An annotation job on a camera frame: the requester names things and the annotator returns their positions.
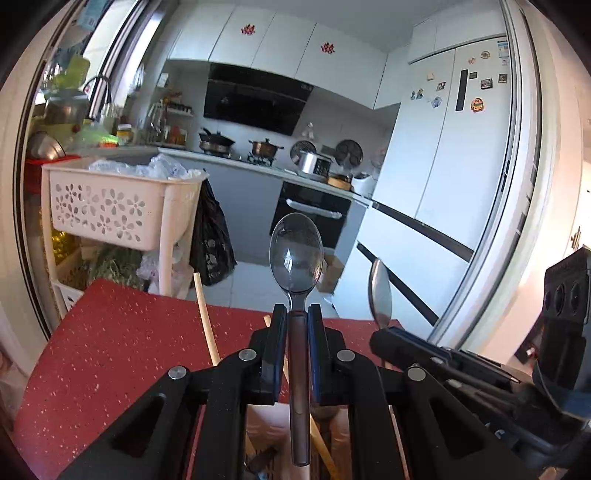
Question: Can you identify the orange patterned wooden chopstick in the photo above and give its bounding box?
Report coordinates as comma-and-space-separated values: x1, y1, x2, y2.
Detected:
262, 315, 341, 480

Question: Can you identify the white plastic utensil holder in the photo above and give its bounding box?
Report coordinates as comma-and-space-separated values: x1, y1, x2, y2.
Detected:
243, 403, 411, 480

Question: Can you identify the steel spoon dark handle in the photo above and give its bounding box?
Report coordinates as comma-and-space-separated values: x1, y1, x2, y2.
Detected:
270, 213, 322, 468

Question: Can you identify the black kitchen faucet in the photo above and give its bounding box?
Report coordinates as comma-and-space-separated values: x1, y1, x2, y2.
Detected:
82, 75, 112, 122

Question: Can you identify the cardboard box on floor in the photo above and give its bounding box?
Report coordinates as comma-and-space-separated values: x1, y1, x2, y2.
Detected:
317, 253, 345, 294

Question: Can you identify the black plastic bag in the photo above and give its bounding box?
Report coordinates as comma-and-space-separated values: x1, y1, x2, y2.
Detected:
189, 180, 238, 286

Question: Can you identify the gold foil package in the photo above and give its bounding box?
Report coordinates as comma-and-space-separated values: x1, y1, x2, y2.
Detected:
51, 228, 80, 264

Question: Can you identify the built-in black oven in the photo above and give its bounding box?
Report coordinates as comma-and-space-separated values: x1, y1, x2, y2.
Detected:
270, 181, 352, 250

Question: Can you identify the white double-door refrigerator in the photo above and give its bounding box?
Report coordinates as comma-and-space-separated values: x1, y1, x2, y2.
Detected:
332, 37, 511, 337

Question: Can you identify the white perforated storage cart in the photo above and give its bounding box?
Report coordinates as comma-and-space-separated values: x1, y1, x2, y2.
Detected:
40, 157, 208, 316

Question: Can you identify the silver rice cooker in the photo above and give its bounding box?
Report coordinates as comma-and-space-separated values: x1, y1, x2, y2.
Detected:
297, 151, 332, 183

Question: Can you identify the black wok on stove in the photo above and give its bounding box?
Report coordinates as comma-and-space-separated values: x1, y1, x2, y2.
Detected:
199, 128, 235, 155

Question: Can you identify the brown cooking pot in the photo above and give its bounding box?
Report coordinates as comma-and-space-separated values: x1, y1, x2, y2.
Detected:
249, 138, 283, 158

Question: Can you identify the steel pot by sink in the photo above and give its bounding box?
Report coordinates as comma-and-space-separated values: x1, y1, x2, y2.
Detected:
44, 89, 90, 125

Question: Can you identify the black range hood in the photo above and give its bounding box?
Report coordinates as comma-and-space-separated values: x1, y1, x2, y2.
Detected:
204, 63, 314, 136

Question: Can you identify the green plastic container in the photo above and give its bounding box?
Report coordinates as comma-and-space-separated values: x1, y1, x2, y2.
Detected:
53, 55, 90, 90

